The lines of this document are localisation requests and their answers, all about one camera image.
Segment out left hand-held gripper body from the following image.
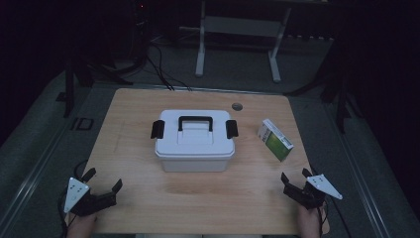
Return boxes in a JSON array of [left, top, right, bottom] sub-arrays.
[[63, 177, 119, 218]]

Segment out white metal stand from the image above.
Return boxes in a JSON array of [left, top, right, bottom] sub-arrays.
[[194, 0, 293, 84]]

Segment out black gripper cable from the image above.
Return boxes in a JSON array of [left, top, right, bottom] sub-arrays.
[[316, 197, 353, 238], [57, 159, 89, 238]]

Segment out black tripod stand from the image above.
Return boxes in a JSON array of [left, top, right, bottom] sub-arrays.
[[54, 56, 134, 119], [283, 46, 365, 135]]

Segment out black floor cables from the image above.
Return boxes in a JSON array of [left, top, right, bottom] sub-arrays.
[[145, 42, 193, 92]]

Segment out person's left hand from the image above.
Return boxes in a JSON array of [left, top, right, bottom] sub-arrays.
[[66, 212, 99, 238]]

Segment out green and white medicine box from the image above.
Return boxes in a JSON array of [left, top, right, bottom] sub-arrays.
[[257, 118, 295, 163]]

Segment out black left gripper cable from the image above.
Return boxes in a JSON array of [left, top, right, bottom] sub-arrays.
[[57, 159, 89, 238]]

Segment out white box lid black handle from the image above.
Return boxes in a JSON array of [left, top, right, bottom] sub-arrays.
[[151, 109, 240, 162]]

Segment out white board edge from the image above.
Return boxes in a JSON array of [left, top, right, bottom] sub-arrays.
[[157, 154, 233, 174]]

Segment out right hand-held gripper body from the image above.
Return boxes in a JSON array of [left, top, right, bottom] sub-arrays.
[[282, 174, 344, 210]]

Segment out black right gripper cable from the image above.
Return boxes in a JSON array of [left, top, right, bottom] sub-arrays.
[[316, 197, 353, 238]]

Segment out person's right hand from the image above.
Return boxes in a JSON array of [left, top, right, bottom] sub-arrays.
[[296, 203, 324, 238]]

